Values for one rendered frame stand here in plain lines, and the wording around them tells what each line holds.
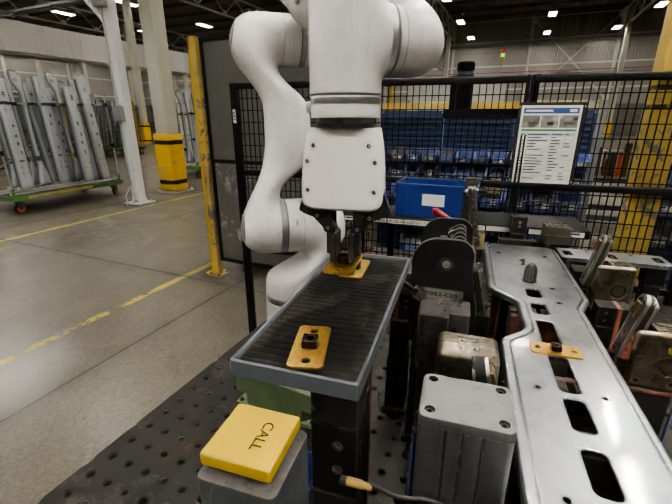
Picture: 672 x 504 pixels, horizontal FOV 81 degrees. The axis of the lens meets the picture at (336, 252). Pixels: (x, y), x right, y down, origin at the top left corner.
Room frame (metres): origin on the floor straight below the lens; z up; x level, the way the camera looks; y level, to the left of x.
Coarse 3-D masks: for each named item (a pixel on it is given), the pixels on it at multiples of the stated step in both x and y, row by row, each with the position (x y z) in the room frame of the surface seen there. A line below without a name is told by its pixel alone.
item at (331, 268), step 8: (344, 256) 0.50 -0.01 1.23; (360, 256) 0.52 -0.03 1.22; (328, 264) 0.49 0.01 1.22; (336, 264) 0.49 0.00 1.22; (344, 264) 0.49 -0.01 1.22; (352, 264) 0.49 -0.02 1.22; (328, 272) 0.46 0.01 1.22; (336, 272) 0.46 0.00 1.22; (344, 272) 0.46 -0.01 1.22; (352, 272) 0.46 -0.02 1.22
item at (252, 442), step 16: (240, 416) 0.27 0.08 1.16; (256, 416) 0.27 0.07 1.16; (272, 416) 0.27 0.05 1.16; (288, 416) 0.27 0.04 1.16; (224, 432) 0.26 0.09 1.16; (240, 432) 0.26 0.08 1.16; (256, 432) 0.26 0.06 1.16; (272, 432) 0.26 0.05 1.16; (288, 432) 0.26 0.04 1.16; (208, 448) 0.24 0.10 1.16; (224, 448) 0.24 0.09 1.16; (240, 448) 0.24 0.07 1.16; (256, 448) 0.24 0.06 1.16; (272, 448) 0.24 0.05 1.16; (288, 448) 0.25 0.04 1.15; (208, 464) 0.23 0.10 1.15; (224, 464) 0.23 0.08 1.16; (240, 464) 0.23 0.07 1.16; (256, 464) 0.22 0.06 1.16; (272, 464) 0.23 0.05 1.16
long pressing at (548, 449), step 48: (528, 288) 0.90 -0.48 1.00; (576, 288) 0.90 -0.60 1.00; (528, 336) 0.67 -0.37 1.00; (576, 336) 0.67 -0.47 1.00; (528, 384) 0.53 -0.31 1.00; (624, 384) 0.53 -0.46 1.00; (528, 432) 0.42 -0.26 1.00; (576, 432) 0.42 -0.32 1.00; (624, 432) 0.42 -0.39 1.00; (528, 480) 0.35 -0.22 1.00; (576, 480) 0.35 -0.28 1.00; (624, 480) 0.35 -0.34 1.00
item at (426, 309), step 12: (420, 312) 0.58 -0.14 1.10; (432, 312) 0.58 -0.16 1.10; (444, 312) 0.58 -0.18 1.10; (420, 324) 0.58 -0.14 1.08; (432, 324) 0.57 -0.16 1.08; (444, 324) 0.57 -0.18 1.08; (420, 336) 0.58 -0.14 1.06; (432, 336) 0.57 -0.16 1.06; (420, 348) 0.58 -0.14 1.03; (432, 348) 0.57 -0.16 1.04; (420, 360) 0.58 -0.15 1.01; (432, 360) 0.57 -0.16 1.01; (420, 372) 0.58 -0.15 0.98; (432, 372) 0.57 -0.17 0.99; (420, 384) 0.58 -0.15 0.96
